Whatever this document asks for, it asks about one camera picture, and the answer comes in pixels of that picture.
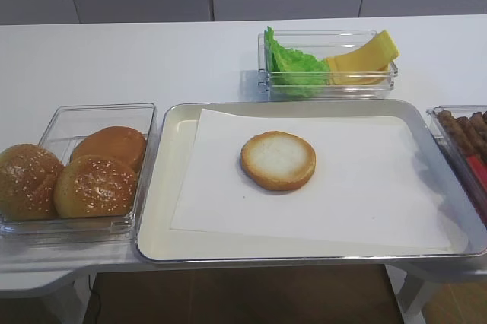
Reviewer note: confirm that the green lettuce leaf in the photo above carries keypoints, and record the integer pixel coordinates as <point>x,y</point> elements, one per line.
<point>290,60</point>

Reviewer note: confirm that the remaining green lettuce pile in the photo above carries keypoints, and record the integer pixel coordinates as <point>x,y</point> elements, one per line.
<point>300,84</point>

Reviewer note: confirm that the clear lettuce cheese container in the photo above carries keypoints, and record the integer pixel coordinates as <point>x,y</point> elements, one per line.
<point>322,44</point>

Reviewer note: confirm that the bottom bun on tray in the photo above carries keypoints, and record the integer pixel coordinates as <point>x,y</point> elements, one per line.
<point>278,161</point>

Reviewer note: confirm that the silver metal tray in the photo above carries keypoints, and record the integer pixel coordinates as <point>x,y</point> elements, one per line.
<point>159,242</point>

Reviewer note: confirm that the lower yellow cheese slices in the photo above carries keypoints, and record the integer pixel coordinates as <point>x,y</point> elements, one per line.
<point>359,78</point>

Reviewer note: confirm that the plain bun bottom in container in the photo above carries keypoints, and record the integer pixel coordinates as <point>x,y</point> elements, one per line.
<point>122,143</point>

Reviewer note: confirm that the white paper sheet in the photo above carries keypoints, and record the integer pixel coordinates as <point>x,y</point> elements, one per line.
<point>369,185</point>

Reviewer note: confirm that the right sesame bun top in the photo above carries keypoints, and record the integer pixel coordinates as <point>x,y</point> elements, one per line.
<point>95,186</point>

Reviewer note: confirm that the sesame bun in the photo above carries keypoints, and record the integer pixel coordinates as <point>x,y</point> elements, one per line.
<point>28,178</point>
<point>95,186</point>

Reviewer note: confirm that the upper yellow cheese slice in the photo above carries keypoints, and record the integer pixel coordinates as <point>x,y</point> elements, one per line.
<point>375,55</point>

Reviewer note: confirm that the clear bun container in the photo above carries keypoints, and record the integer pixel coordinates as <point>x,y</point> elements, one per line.
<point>69,126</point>

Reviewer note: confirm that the left sesame bun top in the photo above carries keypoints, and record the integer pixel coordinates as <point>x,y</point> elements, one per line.
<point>28,178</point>

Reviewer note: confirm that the clear patty container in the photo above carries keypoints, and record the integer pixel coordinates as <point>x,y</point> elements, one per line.
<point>457,161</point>

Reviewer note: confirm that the brown meat patties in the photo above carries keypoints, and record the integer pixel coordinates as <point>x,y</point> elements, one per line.
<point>468,133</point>

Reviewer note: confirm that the red tomato slices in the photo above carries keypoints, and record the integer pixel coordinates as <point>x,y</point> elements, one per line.
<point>478,169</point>

